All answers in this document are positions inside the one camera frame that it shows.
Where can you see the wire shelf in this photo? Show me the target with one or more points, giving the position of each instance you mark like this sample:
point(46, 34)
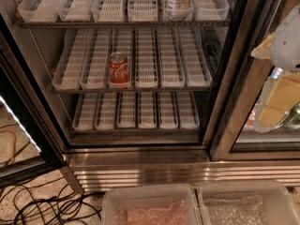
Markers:
point(130, 110)
point(158, 58)
point(117, 11)

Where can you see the red Coca-Cola can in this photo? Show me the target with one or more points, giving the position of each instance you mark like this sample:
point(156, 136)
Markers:
point(118, 67)

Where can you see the bottom wire shelf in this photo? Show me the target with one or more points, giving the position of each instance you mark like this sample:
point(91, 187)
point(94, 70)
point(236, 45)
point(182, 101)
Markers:
point(130, 110)

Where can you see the top wire shelf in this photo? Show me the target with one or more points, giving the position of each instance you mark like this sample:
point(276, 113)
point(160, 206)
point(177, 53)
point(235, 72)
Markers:
point(117, 11)

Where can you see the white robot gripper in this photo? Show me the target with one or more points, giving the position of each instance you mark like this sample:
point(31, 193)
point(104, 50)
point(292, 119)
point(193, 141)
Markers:
point(287, 46)

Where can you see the closed glass fridge door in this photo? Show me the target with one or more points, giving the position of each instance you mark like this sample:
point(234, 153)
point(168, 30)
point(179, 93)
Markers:
point(241, 87)

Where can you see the clear plastic bin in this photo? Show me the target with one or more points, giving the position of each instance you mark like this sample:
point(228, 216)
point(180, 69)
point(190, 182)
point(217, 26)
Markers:
point(246, 203)
point(151, 205)

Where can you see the steel fridge base grille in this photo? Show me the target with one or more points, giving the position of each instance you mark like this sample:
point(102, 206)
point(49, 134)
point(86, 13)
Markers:
point(101, 171)

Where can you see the right clear plastic bin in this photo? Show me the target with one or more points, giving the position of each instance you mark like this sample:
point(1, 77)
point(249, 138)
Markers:
point(246, 203)

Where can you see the left clear plastic bin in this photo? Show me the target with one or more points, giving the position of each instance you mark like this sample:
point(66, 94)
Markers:
point(151, 205)

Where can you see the middle wire shelf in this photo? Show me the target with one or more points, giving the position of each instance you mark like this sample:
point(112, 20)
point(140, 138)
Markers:
point(158, 58)

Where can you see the open fridge door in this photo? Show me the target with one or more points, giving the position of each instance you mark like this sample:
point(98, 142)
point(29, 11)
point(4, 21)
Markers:
point(21, 108)

